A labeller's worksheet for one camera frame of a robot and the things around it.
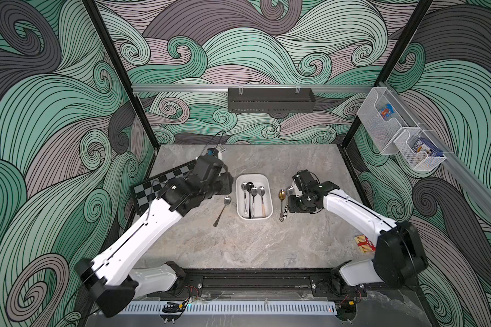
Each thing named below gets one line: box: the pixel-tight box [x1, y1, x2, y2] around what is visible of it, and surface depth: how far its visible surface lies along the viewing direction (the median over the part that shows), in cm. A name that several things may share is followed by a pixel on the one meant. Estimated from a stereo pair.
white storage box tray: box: [235, 173, 274, 221], surface depth 100 cm
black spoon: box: [246, 181, 255, 219], surface depth 102 cm
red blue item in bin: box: [379, 103, 396, 120], surface depth 85 cm
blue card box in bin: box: [411, 136, 444, 157], surface depth 67 cm
